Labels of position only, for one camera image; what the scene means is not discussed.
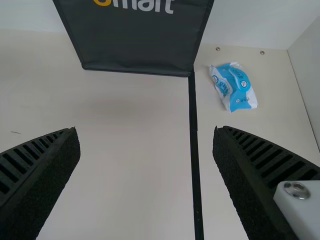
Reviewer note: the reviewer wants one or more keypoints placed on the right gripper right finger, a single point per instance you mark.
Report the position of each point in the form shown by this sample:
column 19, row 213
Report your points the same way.
column 250, row 180

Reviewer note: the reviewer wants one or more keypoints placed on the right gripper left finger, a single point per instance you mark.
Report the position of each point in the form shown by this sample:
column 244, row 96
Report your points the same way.
column 32, row 180

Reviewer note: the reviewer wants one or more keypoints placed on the black strip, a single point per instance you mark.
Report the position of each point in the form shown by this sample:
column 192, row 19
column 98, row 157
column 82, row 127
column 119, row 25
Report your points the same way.
column 193, row 150

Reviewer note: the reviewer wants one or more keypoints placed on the blue white wipes pack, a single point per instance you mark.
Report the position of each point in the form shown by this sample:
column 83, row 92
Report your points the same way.
column 233, row 87

